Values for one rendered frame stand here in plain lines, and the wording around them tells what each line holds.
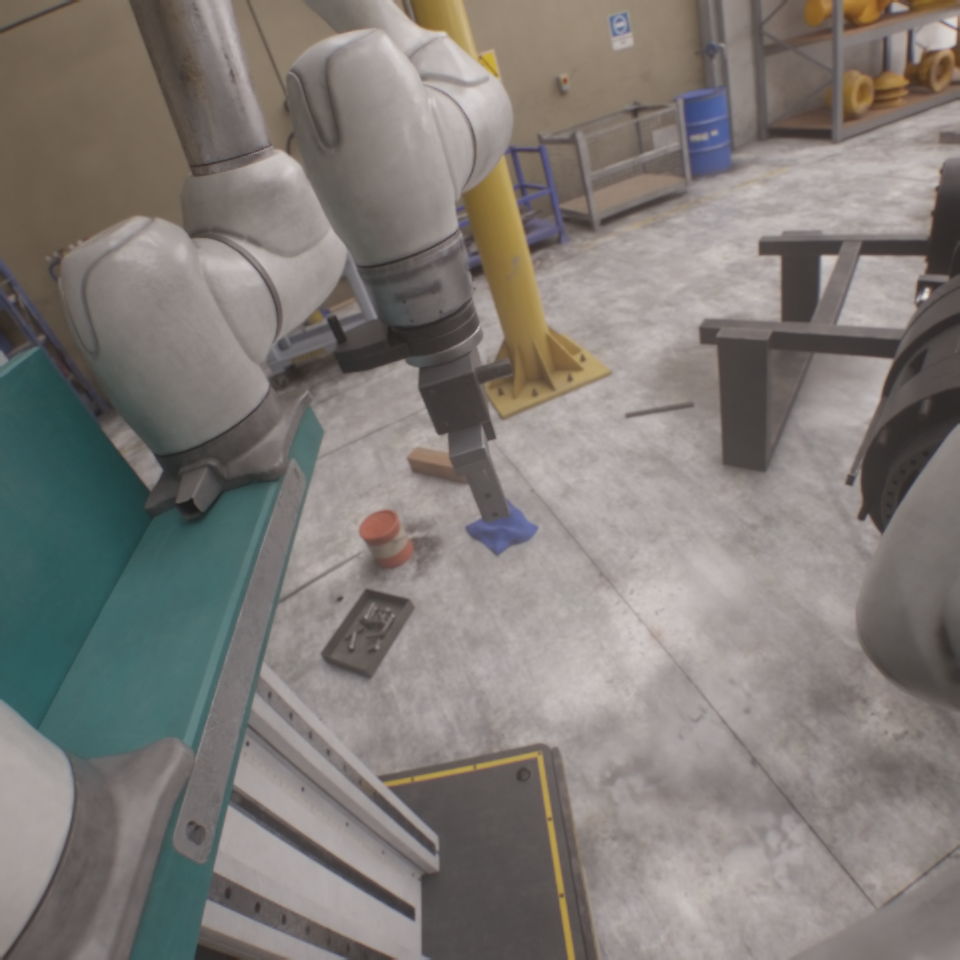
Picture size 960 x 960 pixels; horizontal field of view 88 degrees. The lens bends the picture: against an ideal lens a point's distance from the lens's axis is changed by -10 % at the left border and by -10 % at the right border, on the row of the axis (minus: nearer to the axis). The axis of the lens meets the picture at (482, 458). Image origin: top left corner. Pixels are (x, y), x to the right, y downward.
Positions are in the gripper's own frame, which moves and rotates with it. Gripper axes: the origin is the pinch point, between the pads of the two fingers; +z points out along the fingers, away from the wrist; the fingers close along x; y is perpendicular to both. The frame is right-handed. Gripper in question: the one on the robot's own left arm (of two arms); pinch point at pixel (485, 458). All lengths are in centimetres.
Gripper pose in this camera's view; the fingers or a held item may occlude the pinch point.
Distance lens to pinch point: 57.4
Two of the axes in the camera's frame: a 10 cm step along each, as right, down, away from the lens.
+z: 2.8, 7.7, 5.7
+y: 9.6, -2.7, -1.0
